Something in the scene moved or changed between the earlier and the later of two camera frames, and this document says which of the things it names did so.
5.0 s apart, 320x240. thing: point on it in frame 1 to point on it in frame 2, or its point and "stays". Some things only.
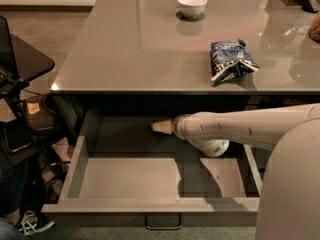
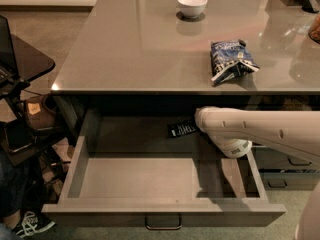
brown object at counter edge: [314, 29] stays
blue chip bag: [230, 59] stays
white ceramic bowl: [192, 5] stays
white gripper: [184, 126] to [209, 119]
